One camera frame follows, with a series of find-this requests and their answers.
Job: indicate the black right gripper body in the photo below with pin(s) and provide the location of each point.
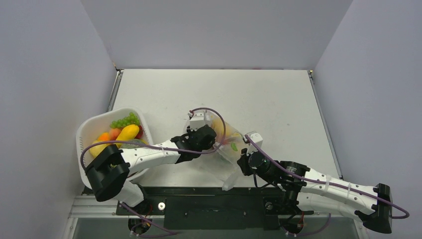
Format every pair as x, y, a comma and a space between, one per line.
244, 160

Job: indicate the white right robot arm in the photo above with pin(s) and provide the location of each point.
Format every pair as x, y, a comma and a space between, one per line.
307, 190

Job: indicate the green fake grapes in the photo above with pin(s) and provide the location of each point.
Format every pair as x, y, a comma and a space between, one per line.
130, 119

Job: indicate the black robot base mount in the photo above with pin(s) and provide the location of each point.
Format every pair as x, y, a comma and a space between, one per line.
211, 208

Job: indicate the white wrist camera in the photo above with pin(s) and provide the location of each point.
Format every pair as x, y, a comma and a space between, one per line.
198, 119
254, 141

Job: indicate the clear printed plastic bag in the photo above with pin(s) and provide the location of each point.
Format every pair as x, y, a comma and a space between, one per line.
228, 145

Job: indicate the green fake melon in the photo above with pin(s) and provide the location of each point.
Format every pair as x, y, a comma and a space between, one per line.
133, 143

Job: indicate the white plastic basket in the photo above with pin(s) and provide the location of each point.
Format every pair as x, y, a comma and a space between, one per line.
95, 126

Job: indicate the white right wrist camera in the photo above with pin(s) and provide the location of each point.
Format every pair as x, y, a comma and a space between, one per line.
254, 141

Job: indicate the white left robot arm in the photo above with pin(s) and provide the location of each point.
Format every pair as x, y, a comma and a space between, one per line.
108, 172

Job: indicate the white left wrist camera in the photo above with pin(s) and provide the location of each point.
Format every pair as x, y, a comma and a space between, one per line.
198, 119

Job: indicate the orange fake fruit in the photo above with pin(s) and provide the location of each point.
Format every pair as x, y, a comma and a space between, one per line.
104, 137

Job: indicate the yellow fake lemon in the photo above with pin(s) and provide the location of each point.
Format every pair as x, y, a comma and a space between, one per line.
96, 150

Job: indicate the fake peach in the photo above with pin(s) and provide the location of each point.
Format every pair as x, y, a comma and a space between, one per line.
114, 133

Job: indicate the red fake apple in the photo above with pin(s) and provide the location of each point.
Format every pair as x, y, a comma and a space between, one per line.
140, 132

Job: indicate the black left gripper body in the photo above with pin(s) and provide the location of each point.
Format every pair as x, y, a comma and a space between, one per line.
190, 132

